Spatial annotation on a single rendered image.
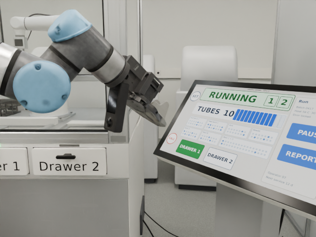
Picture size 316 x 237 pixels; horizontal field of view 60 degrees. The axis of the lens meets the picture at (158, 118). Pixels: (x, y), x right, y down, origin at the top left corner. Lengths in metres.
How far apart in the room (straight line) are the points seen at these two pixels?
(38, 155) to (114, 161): 0.30
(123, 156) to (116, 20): 0.52
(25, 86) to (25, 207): 0.94
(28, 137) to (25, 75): 0.80
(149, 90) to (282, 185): 0.37
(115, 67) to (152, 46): 3.63
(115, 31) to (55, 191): 0.69
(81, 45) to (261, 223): 0.65
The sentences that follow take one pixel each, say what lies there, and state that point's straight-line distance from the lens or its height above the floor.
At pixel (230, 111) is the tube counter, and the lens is 0.84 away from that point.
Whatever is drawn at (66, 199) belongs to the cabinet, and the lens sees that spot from 1.24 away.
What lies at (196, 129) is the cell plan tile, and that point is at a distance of 0.86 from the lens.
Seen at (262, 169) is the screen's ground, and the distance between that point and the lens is 0.71.
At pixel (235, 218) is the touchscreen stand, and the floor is 0.80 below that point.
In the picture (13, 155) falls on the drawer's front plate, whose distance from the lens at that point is 1.23.
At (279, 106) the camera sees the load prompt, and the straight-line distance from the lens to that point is 0.79.
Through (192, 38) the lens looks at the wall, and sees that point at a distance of 4.20.
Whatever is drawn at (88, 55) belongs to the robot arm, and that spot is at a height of 1.27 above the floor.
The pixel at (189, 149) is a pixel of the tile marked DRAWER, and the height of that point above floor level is 1.00.
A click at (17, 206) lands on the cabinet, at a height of 0.67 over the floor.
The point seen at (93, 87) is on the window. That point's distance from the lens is 1.09.
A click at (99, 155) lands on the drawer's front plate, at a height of 0.90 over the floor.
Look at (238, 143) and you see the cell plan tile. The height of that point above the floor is 1.05.
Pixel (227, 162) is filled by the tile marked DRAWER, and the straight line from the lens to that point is 0.75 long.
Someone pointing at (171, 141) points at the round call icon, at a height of 1.01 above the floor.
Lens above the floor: 1.25
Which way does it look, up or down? 11 degrees down
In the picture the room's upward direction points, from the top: straight up
